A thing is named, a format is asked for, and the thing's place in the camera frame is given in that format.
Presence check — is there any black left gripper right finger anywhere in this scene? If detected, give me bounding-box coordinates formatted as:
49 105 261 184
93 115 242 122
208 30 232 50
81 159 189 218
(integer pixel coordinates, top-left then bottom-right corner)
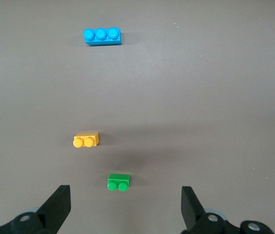
181 186 274 234

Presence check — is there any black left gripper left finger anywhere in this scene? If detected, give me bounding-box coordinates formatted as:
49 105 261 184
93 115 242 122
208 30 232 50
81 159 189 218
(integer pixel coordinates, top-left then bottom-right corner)
0 184 72 234

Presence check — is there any yellow two-stud toy block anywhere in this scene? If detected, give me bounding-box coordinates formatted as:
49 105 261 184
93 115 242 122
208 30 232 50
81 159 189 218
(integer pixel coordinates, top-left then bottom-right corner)
72 132 100 148

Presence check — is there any green two-stud toy block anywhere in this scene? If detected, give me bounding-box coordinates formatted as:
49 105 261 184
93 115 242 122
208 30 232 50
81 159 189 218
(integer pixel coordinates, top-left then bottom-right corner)
107 173 130 192

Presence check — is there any blue three-stud toy block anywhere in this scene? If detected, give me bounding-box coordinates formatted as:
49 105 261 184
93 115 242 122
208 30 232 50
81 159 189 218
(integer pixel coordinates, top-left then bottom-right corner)
83 27 122 47

